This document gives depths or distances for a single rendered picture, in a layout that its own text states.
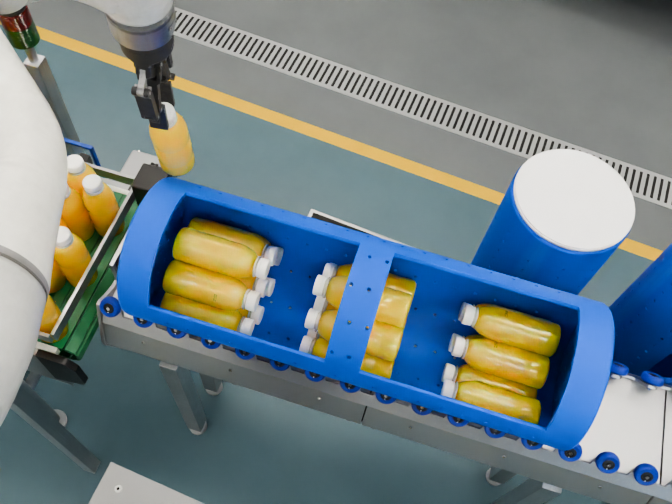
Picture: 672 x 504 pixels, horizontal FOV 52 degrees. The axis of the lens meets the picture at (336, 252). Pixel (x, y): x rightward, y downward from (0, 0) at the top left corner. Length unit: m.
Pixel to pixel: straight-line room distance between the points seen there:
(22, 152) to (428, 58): 2.81
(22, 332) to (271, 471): 1.86
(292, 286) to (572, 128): 2.02
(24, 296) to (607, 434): 1.25
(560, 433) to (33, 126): 0.98
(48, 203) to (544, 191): 1.23
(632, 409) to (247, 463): 1.26
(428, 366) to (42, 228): 1.01
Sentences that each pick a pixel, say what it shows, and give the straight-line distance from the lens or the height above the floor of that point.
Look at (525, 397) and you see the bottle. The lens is 1.36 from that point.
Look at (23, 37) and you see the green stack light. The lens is 1.69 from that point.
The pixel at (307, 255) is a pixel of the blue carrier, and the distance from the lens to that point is 1.46.
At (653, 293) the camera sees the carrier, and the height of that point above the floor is 0.87.
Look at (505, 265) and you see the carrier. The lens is 1.73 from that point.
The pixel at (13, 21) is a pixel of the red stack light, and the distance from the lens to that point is 1.66.
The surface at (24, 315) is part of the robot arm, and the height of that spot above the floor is 1.83.
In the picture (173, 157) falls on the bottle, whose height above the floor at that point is 1.29.
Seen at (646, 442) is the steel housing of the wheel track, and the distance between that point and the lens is 1.59.
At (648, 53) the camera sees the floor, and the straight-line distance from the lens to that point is 3.73.
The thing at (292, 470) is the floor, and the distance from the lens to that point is 2.34.
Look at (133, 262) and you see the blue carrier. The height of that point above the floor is 1.20.
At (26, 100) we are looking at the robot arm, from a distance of 0.69.
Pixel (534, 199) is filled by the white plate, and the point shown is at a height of 1.04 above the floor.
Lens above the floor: 2.30
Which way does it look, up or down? 60 degrees down
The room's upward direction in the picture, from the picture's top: 7 degrees clockwise
